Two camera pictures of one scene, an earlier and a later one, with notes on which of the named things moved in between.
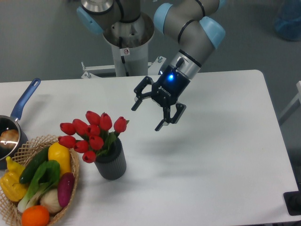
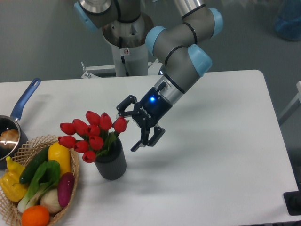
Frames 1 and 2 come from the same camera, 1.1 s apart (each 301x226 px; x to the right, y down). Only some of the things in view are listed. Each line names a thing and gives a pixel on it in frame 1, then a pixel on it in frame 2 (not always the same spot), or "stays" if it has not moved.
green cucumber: x=28 y=173 stays
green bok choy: x=46 y=177 stays
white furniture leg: x=293 y=107 stays
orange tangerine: x=35 y=215 stays
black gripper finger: x=139 y=95 to x=122 y=108
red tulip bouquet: x=93 y=138 stays
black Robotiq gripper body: x=169 y=86 to x=151 y=108
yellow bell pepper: x=10 y=182 stays
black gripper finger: x=180 y=109 to x=158 y=133
